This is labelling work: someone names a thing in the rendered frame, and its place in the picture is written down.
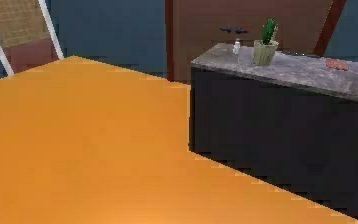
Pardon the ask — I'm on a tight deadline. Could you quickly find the small white shaker bottle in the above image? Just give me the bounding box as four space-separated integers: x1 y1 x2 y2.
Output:
232 37 242 56

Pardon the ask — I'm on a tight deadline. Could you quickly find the green cactus in pale pot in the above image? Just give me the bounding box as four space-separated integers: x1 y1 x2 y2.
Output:
252 17 280 67

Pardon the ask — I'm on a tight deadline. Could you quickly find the white framed doorway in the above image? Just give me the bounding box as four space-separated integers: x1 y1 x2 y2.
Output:
0 0 65 78

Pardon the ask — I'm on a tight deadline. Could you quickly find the black door handle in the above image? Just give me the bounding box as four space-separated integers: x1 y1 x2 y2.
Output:
219 26 249 36

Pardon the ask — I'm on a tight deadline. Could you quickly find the pink flat food item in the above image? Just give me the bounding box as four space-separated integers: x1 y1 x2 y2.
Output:
324 58 350 72

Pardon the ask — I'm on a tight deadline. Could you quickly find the brown wooden room door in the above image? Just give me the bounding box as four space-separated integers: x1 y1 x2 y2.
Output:
164 0 348 84

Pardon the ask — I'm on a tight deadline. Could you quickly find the black cabinet with marble top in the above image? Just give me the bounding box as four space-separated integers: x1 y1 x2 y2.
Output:
188 42 358 222

